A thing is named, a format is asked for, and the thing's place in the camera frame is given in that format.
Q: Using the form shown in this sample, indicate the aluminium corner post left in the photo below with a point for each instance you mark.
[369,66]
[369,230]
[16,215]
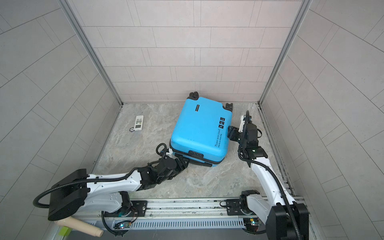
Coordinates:
[68,12]

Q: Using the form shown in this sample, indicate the right circuit board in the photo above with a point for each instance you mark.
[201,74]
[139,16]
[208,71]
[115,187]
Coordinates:
[252,224]

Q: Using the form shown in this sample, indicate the aluminium corner post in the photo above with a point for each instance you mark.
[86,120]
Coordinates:
[68,12]
[290,38]

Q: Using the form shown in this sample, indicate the green sticky block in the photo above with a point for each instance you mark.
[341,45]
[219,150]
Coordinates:
[65,231]

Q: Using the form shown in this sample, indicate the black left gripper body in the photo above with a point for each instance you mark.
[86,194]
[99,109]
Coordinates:
[177,169]

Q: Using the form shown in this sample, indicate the beige handle tool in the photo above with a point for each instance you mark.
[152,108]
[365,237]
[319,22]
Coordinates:
[81,226]

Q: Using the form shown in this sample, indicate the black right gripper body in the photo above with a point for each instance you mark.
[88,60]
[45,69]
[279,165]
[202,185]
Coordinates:
[236,135]

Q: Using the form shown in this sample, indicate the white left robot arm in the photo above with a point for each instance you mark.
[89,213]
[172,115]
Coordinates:
[81,192]

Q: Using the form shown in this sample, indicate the white remote with barcode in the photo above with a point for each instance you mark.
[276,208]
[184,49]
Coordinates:
[139,120]

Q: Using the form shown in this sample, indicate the blue suitcase black lining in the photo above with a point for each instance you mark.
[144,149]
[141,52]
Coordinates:
[201,132]

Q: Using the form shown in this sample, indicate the circuit board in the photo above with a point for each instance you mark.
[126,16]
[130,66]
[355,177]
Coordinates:
[252,224]
[124,225]

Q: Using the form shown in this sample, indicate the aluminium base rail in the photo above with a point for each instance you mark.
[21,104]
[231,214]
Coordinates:
[188,208]

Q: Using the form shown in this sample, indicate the aluminium corner post right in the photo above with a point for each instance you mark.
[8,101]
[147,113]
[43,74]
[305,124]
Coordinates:
[290,38]

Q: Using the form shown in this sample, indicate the left circuit board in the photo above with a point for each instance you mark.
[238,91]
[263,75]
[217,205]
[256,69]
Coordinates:
[124,225]

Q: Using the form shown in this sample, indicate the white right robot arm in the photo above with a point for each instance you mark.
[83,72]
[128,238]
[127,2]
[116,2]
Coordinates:
[284,218]

